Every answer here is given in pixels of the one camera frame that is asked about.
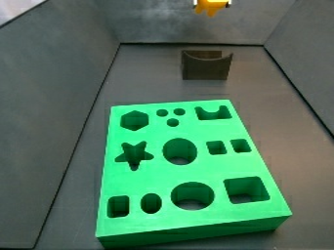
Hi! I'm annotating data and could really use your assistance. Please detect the yellow three-prong object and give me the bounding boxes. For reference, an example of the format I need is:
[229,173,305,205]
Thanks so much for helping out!
[194,0,231,17]

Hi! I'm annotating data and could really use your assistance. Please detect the black curved fixture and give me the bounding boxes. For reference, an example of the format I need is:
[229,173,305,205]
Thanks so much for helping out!
[182,50,234,80]

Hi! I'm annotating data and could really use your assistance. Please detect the green shape-sorter block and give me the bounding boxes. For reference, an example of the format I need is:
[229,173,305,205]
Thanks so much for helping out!
[95,100,293,249]

